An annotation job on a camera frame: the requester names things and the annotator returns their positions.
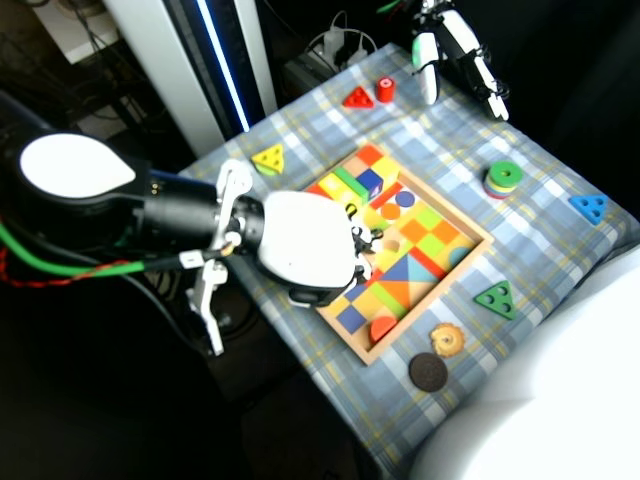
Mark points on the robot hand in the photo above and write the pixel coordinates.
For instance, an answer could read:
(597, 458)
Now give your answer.
(305, 240)
(457, 32)

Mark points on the yellow three-hole triangle block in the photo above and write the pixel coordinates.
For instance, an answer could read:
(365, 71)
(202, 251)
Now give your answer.
(269, 156)

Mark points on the red cylinder block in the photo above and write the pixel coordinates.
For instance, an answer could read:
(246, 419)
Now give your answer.
(385, 90)

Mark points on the red three-hole triangle block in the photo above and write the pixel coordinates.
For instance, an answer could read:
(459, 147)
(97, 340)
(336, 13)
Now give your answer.
(359, 98)

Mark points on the green three-hole triangle block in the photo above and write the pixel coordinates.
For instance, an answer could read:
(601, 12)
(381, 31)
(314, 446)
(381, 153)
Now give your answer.
(496, 300)

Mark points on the blue three-hole triangle block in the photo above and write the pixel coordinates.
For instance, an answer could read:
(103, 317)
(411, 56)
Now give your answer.
(590, 206)

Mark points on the black round base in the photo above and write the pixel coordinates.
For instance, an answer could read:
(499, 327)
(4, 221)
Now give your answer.
(240, 320)

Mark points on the wooden tray with printed base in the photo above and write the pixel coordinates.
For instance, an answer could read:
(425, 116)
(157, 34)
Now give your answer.
(422, 232)

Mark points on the blue plaid cloth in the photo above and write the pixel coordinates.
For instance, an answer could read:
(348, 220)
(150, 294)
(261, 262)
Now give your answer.
(450, 150)

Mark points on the black box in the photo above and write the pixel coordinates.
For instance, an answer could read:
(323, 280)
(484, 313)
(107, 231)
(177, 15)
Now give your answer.
(305, 70)

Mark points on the tan flower-shaped cookie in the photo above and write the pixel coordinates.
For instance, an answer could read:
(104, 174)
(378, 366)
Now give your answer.
(446, 341)

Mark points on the dark brown round cookie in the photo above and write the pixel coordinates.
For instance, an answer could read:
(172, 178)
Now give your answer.
(428, 371)

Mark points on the white column with blue light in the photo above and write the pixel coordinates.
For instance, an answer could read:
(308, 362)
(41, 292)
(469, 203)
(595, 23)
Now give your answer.
(150, 50)

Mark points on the large white rounded cover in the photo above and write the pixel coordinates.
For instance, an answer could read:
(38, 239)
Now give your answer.
(550, 400)

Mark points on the white box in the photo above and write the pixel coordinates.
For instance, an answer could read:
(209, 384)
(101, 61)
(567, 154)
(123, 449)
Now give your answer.
(75, 40)

